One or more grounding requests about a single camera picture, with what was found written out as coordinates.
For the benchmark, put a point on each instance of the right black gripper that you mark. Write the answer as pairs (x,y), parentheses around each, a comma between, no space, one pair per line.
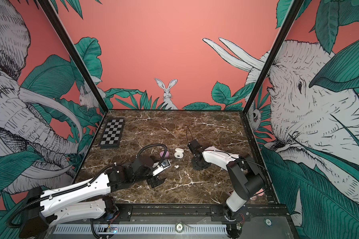
(196,167)

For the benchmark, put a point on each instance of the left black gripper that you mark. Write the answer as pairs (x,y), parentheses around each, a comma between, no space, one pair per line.
(156,180)

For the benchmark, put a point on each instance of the white earbuds charging case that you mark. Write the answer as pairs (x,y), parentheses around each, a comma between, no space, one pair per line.
(179,153)

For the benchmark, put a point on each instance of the purple earbuds charging case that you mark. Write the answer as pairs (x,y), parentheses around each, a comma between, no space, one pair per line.
(164,154)

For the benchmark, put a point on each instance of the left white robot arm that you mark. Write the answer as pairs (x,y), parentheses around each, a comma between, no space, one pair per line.
(88,199)

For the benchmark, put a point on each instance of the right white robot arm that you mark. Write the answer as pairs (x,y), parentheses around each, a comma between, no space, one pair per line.
(245,174)

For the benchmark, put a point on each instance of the pink open round case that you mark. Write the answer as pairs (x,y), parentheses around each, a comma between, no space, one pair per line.
(259,193)

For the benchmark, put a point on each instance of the black white checkerboard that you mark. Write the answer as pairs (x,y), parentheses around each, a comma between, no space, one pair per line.
(112,134)

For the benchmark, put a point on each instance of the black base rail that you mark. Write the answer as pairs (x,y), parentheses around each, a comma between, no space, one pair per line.
(216,212)

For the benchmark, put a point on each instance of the white slotted cable duct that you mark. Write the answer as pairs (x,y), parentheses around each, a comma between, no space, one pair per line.
(140,229)

